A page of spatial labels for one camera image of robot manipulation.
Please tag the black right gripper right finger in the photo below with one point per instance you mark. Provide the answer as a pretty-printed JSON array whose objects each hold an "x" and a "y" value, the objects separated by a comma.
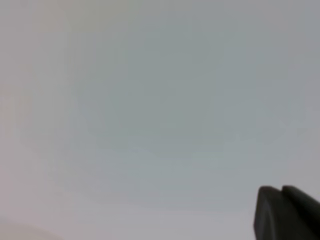
[{"x": 307, "y": 207}]

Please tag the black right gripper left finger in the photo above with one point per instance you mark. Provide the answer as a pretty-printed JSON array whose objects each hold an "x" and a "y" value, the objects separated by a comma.
[{"x": 267, "y": 224}]

